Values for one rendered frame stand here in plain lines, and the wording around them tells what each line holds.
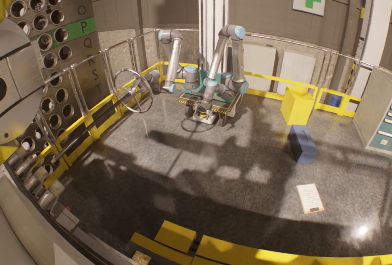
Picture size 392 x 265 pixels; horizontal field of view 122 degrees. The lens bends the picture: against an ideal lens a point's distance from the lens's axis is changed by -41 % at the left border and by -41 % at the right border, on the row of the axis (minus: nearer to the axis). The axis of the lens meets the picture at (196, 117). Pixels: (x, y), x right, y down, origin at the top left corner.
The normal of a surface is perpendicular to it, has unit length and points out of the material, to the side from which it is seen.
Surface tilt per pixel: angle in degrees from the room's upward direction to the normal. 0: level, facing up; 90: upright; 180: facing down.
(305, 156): 90
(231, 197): 0
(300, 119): 90
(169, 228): 0
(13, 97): 90
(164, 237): 0
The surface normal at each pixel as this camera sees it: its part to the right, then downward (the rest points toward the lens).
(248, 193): -0.02, -0.80
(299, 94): -0.09, 0.59
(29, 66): 0.93, 0.20
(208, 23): -0.44, 0.54
